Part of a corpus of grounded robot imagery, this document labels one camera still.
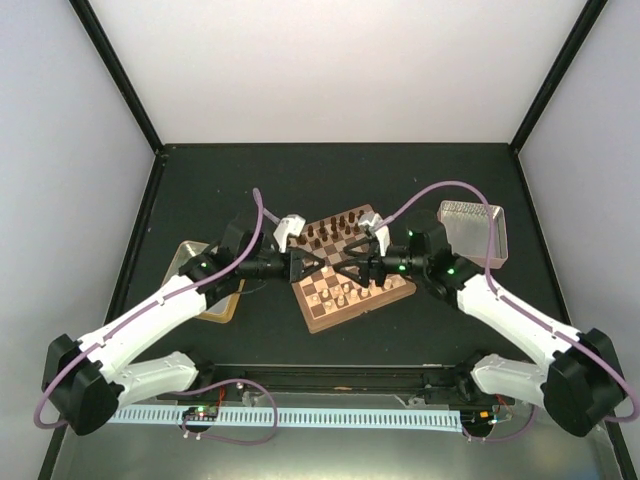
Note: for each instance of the light blue slotted cable duct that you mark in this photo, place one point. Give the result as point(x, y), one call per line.
point(286, 417)

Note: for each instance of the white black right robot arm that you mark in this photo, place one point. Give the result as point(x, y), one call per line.
point(574, 376)

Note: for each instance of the wooden chess board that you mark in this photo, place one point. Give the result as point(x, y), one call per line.
point(318, 318)

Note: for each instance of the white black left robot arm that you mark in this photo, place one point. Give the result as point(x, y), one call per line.
point(89, 379)

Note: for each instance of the black mounting rail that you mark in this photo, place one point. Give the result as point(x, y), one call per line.
point(436, 385)

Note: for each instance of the metal tray yellow rim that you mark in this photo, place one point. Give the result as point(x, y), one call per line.
point(223, 311)

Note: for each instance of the pink plastic bin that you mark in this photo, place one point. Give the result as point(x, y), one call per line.
point(475, 235)

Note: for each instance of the dark chess pieces row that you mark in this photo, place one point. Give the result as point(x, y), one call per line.
point(338, 229)

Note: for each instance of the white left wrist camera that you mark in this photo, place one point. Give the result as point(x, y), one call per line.
point(291, 225)

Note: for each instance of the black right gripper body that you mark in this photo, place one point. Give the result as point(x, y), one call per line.
point(378, 271)

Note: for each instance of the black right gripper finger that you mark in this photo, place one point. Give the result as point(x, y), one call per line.
point(347, 271)
point(359, 247)

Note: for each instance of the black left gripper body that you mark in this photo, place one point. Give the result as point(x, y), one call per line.
point(293, 266)

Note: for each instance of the light chess pieces pile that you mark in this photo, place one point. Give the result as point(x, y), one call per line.
point(324, 285)

